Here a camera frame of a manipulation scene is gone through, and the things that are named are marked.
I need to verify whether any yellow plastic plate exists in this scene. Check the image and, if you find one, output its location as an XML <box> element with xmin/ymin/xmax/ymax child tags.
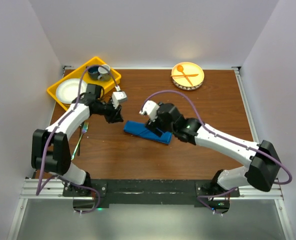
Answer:
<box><xmin>170</xmin><ymin>62</ymin><xmax>205</xmax><ymax>91</ymax></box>

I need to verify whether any white paper plate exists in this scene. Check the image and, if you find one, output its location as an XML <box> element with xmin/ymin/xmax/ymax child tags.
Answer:
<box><xmin>55</xmin><ymin>78</ymin><xmax>88</xmax><ymax>105</ymax></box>

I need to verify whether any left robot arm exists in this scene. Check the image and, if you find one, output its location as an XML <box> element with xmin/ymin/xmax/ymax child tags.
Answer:
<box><xmin>31</xmin><ymin>84</ymin><xmax>127</xmax><ymax>196</ymax></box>

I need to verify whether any orange plastic knife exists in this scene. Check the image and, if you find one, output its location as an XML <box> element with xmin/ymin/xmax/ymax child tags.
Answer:
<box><xmin>171</xmin><ymin>73</ymin><xmax>199</xmax><ymax>77</ymax></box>

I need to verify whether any blue cloth napkin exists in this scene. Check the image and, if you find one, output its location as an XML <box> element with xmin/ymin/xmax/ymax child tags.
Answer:
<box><xmin>123</xmin><ymin>120</ymin><xmax>172</xmax><ymax>145</ymax></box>

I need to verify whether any orange plastic spoon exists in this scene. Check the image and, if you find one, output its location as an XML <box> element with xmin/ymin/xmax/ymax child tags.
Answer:
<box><xmin>176</xmin><ymin>64</ymin><xmax>193</xmax><ymax>86</ymax></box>

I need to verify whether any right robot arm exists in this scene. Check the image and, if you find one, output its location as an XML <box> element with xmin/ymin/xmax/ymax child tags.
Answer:
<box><xmin>139</xmin><ymin>100</ymin><xmax>281</xmax><ymax>197</ymax></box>

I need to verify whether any dark blue mug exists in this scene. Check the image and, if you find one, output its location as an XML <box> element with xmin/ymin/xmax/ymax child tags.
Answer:
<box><xmin>87</xmin><ymin>65</ymin><xmax>100</xmax><ymax>81</ymax></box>

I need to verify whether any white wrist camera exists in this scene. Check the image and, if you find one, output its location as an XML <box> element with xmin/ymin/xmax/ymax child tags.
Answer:
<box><xmin>111</xmin><ymin>85</ymin><xmax>128</xmax><ymax>109</ymax></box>
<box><xmin>139</xmin><ymin>100</ymin><xmax>160</xmax><ymax>121</ymax></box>

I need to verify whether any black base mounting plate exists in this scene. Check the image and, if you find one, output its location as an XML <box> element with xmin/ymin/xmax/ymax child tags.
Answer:
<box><xmin>62</xmin><ymin>178</ymin><xmax>241</xmax><ymax>209</ymax></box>

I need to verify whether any grey mug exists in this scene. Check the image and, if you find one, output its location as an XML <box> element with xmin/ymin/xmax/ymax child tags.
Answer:
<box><xmin>97</xmin><ymin>64</ymin><xmax>111</xmax><ymax>82</ymax></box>

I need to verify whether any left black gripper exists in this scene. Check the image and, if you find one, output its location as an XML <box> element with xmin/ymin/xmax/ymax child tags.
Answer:
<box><xmin>93</xmin><ymin>97</ymin><xmax>124</xmax><ymax>124</ymax></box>

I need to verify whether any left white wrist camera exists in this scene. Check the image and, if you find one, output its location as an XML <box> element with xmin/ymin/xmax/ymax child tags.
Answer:
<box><xmin>111</xmin><ymin>85</ymin><xmax>128</xmax><ymax>109</ymax></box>

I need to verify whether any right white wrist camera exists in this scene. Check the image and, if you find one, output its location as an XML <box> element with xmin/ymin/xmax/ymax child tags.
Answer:
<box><xmin>139</xmin><ymin>100</ymin><xmax>160</xmax><ymax>121</ymax></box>

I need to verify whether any iridescent metal fork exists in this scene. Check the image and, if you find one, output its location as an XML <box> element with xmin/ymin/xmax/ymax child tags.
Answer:
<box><xmin>71</xmin><ymin>122</ymin><xmax>89</xmax><ymax>161</ymax></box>

